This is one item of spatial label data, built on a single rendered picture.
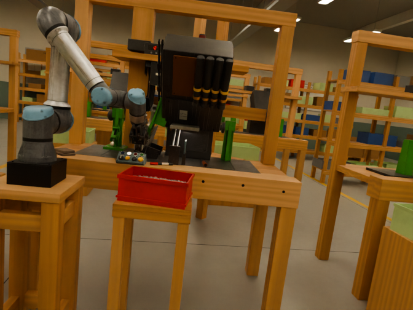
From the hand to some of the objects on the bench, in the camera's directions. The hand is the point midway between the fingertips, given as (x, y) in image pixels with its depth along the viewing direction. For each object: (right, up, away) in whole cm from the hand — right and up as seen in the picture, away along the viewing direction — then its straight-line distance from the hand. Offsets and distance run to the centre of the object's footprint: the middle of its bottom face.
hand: (140, 147), depth 168 cm
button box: (-7, -12, +10) cm, 17 cm away
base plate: (+11, -8, +40) cm, 42 cm away
